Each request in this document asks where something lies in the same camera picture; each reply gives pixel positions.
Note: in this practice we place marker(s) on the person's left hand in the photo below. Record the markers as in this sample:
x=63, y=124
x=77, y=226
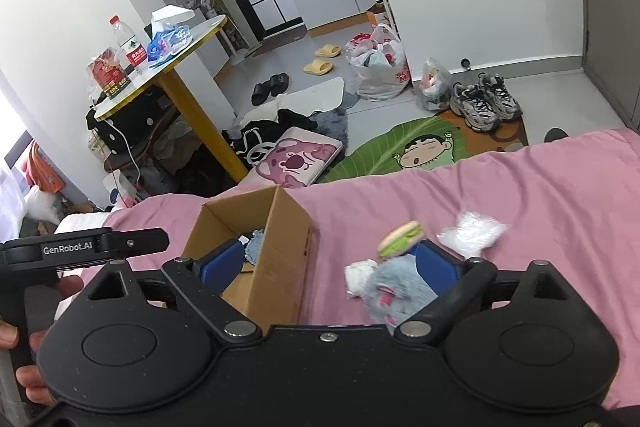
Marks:
x=35, y=384

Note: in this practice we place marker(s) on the blue wipes packet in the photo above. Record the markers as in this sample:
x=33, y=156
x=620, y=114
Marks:
x=167, y=42

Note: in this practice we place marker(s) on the orange box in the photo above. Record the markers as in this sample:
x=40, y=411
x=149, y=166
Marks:
x=372, y=16

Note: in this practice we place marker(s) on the black polka dot bag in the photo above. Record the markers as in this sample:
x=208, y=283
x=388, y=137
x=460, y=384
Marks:
x=135, y=112

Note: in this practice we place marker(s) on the clear water bottle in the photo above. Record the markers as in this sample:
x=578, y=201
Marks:
x=127, y=44

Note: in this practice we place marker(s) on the yellow slipper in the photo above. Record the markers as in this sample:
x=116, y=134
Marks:
x=318, y=68
x=327, y=51

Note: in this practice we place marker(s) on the white bath mat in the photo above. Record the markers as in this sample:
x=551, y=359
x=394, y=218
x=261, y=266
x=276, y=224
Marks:
x=315, y=97

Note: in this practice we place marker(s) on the black clothing pile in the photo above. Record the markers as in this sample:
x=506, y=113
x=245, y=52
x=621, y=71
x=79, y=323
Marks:
x=290, y=119

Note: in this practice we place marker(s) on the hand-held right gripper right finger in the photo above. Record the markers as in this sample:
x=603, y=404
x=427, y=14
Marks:
x=440, y=269

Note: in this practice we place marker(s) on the pink bear bag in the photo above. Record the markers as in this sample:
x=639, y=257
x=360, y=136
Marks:
x=295, y=159

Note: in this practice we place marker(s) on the clear trash bag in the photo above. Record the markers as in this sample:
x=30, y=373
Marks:
x=435, y=84

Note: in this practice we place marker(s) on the brown door mat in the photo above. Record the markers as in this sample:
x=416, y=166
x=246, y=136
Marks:
x=277, y=44

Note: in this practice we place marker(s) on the white fluffy cloth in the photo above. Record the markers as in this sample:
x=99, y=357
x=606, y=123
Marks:
x=359, y=274

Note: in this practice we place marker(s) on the grey wardrobe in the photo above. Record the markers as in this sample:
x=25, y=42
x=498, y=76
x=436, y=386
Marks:
x=612, y=7

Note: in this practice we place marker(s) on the grey plush toy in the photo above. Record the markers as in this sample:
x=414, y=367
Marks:
x=395, y=279

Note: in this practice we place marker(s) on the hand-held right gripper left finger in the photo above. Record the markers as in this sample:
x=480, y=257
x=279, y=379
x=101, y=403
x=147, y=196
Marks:
x=220, y=268

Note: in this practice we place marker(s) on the white tissue box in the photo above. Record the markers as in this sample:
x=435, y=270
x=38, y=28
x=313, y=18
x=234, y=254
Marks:
x=170, y=18

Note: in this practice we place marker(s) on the black door stopper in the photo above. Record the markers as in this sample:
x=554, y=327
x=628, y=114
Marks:
x=466, y=63

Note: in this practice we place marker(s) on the black slipper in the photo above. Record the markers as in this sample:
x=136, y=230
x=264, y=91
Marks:
x=279, y=83
x=262, y=93

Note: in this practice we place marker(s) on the round table with yellow legs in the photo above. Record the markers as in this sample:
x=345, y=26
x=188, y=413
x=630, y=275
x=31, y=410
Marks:
x=190, y=42

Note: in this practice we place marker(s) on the white plastic shopping bag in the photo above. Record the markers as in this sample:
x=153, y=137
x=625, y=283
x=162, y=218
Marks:
x=382, y=72

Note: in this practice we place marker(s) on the orange cloth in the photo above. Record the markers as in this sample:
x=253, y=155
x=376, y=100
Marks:
x=44, y=167

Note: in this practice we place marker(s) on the grey sneaker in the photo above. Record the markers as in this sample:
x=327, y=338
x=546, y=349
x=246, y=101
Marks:
x=472, y=107
x=502, y=97

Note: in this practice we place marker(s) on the clear plastic bag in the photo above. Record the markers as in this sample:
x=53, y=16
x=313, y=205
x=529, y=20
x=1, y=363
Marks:
x=472, y=232

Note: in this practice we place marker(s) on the white bedding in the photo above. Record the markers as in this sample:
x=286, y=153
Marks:
x=82, y=232

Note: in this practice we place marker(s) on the grey fluffy rug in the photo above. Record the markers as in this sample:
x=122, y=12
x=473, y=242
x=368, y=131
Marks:
x=332, y=124

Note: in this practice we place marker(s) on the brown cardboard box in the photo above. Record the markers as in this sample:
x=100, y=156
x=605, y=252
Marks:
x=280, y=267

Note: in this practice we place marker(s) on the green leaf rug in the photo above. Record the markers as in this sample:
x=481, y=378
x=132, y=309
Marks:
x=380, y=144

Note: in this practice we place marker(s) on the red snack bag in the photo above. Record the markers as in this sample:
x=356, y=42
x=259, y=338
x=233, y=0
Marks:
x=107, y=74

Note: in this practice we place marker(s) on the pink bed sheet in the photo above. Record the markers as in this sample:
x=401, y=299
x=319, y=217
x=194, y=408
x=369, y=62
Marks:
x=500, y=187

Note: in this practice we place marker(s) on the blue denim cloth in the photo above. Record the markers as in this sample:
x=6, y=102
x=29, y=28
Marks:
x=256, y=247

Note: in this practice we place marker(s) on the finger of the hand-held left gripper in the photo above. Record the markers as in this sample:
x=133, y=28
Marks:
x=142, y=241

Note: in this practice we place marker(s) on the burger plush toy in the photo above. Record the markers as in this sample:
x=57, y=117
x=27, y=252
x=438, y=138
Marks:
x=400, y=239

